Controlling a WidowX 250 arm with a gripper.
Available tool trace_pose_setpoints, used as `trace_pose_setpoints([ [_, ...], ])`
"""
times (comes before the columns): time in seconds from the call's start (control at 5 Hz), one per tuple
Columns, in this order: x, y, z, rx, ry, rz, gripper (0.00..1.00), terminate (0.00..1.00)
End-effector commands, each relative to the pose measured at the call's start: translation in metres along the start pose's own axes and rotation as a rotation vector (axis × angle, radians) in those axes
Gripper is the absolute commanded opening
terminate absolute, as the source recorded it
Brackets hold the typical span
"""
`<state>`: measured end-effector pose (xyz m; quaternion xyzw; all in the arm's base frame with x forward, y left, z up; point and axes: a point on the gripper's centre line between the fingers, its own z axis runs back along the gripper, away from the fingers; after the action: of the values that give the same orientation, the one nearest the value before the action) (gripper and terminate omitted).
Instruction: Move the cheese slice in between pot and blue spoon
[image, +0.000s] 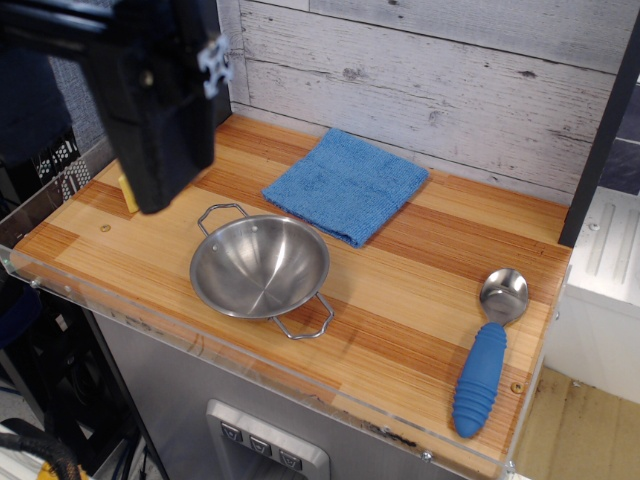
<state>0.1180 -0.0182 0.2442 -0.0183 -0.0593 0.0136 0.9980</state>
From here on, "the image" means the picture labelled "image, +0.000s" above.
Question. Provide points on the yellow cheese wedge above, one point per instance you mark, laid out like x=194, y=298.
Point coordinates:
x=128, y=194

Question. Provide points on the dark right vertical post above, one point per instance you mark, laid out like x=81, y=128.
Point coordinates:
x=613, y=115

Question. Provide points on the clear acrylic table guard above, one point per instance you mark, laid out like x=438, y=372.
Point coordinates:
x=367, y=373

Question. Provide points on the blue handled metal spoon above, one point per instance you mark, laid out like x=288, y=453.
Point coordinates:
x=503, y=299

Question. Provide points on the white appliance on right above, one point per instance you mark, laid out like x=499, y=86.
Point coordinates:
x=594, y=338

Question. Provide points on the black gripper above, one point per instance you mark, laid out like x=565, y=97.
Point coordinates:
x=156, y=69

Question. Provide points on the silver button panel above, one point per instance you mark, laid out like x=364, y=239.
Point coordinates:
x=250, y=448

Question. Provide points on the blue folded cloth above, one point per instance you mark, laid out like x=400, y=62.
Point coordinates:
x=346, y=187

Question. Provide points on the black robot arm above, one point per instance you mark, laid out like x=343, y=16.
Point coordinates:
x=59, y=28

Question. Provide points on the stainless steel pot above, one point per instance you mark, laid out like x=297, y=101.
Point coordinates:
x=258, y=267

